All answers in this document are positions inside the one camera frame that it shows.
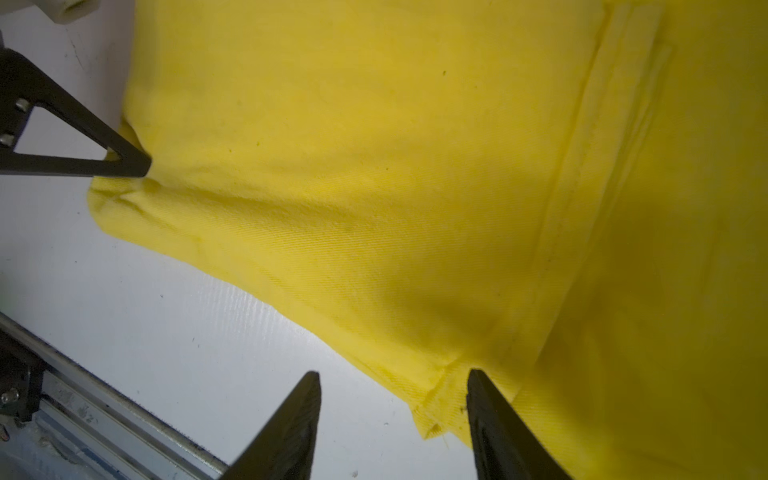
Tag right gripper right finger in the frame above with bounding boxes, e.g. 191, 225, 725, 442
466, 369, 570, 480

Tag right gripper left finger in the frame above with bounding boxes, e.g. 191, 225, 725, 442
220, 371, 322, 480

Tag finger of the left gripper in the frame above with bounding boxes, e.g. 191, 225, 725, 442
1, 47, 152, 178

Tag yellow trousers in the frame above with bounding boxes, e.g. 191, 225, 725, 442
88, 1, 767, 479

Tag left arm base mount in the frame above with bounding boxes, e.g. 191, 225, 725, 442
0, 332, 47, 423

